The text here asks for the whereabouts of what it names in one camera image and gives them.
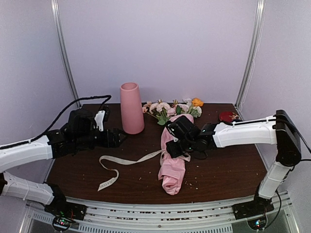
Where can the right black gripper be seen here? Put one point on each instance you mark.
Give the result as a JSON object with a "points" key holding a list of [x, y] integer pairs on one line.
{"points": [[171, 147]]}

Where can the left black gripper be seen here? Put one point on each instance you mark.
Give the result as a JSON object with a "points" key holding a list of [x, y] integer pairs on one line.
{"points": [[114, 142]]}

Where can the cream ribbon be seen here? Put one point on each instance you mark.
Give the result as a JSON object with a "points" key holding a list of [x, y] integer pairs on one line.
{"points": [[128, 162]]}

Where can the pink wrapping paper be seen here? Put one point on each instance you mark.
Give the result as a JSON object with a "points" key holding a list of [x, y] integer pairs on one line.
{"points": [[172, 170]]}

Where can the artificial flower bouquet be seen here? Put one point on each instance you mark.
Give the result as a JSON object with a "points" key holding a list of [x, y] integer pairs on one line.
{"points": [[164, 111]]}

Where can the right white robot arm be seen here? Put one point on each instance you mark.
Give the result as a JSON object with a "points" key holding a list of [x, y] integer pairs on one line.
{"points": [[277, 130]]}

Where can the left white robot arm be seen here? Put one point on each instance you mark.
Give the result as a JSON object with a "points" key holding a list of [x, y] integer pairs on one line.
{"points": [[47, 146]]}

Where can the pink tapered vase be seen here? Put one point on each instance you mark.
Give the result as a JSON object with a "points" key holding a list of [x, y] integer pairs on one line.
{"points": [[131, 108]]}

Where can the red floral plate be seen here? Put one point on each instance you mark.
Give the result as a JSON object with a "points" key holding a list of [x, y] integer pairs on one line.
{"points": [[229, 117]]}

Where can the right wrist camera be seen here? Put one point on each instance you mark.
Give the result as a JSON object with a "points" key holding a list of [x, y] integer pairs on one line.
{"points": [[172, 128]]}

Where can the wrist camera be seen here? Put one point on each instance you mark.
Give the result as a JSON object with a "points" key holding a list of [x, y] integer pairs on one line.
{"points": [[101, 117], [172, 128]]}

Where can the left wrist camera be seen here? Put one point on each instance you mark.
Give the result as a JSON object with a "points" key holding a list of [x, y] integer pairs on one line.
{"points": [[101, 117]]}

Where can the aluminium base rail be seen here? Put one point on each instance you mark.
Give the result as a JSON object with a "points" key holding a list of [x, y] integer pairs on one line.
{"points": [[205, 217]]}

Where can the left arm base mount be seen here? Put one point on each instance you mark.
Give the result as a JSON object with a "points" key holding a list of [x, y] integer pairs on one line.
{"points": [[66, 215]]}

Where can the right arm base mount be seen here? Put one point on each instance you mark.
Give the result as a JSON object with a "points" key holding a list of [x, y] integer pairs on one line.
{"points": [[254, 212]]}

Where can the left aluminium corner post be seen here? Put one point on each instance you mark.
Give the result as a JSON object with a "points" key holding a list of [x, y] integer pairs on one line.
{"points": [[63, 50]]}

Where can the aluminium corner post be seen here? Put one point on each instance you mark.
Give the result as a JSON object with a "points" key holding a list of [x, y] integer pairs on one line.
{"points": [[63, 50], [250, 63]]}

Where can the right aluminium corner post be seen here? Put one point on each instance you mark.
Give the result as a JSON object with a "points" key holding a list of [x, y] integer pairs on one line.
{"points": [[250, 63]]}

